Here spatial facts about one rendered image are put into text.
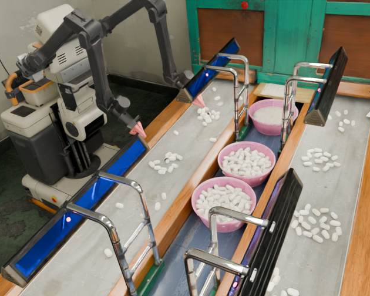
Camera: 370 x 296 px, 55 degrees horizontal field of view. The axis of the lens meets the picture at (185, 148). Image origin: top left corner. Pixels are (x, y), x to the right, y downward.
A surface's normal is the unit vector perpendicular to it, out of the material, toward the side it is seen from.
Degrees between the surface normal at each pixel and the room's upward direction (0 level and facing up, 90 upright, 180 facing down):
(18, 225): 0
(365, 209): 0
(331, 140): 0
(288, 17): 90
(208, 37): 90
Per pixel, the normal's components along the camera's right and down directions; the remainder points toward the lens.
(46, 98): 0.84, 0.29
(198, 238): -0.10, -0.79
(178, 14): -0.53, 0.55
